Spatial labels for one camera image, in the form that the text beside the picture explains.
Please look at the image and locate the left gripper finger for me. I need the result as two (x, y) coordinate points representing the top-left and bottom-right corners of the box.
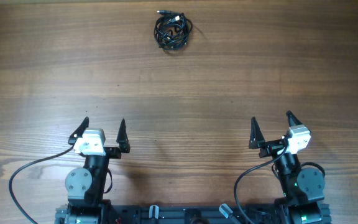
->
(68, 116), (90, 146)
(116, 119), (131, 153)

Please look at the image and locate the right grey rail clip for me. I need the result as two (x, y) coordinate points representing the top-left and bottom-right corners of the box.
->
(219, 203), (233, 219)

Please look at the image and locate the grey rail clip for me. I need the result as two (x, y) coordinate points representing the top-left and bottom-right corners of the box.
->
(149, 205), (160, 220)
(219, 203), (233, 219)

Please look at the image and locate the camera cable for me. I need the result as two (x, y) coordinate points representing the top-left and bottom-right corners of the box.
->
(8, 145), (75, 224)
(233, 146), (288, 224)

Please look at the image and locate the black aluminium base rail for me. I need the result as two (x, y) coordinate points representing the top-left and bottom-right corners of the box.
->
(53, 203), (332, 224)

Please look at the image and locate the left camera cable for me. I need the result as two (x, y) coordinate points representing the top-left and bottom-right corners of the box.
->
(8, 145), (75, 224)

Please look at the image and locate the left grey rail clip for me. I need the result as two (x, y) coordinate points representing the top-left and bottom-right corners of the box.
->
(149, 205), (160, 220)

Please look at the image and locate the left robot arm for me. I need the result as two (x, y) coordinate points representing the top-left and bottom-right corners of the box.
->
(54, 117), (131, 224)

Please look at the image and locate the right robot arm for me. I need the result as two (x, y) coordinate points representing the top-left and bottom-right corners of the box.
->
(246, 111), (332, 224)

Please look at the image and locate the right camera cable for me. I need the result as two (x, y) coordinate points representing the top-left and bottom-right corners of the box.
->
(233, 146), (288, 224)

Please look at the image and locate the black USB cable bundle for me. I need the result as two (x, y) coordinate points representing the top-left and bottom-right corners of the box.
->
(153, 9), (194, 52)

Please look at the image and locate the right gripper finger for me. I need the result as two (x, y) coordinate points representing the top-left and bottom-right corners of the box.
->
(249, 116), (265, 149)
(286, 111), (303, 127)

